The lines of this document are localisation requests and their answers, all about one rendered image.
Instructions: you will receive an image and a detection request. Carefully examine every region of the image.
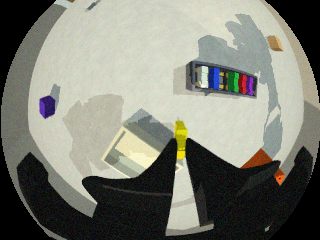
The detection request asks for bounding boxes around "purple cube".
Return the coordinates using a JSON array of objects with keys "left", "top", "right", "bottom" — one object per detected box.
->
[{"left": 39, "top": 95, "right": 56, "bottom": 119}]

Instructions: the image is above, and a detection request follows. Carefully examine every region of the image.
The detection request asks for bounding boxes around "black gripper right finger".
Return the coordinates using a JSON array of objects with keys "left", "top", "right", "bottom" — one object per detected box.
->
[{"left": 184, "top": 139, "right": 281, "bottom": 227}]

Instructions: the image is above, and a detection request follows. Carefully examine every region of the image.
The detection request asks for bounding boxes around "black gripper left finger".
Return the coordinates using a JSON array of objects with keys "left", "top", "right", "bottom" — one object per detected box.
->
[{"left": 81, "top": 139, "right": 177, "bottom": 229}]

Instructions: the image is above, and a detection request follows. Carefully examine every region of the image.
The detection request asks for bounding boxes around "blue fuse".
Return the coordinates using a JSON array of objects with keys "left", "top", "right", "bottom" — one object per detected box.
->
[{"left": 208, "top": 68, "right": 220, "bottom": 89}]

